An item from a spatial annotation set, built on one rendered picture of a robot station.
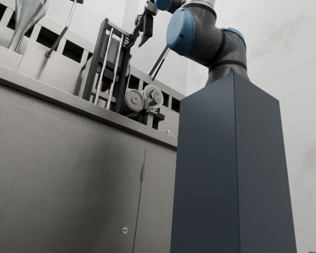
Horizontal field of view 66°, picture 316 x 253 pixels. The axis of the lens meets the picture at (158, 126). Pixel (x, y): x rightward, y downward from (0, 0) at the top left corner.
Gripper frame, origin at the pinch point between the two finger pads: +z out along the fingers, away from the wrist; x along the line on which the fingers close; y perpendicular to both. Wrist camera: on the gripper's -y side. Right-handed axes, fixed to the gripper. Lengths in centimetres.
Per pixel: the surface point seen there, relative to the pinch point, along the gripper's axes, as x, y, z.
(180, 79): -235, 226, 160
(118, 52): 15.3, -16.7, -1.9
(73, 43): 25.7, 29.3, 26.0
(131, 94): 2.1, -23.1, 17.0
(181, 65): -244, 259, 145
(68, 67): 28.5, 12.4, 32.6
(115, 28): 17.0, -5.3, -8.0
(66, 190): 42, -82, 9
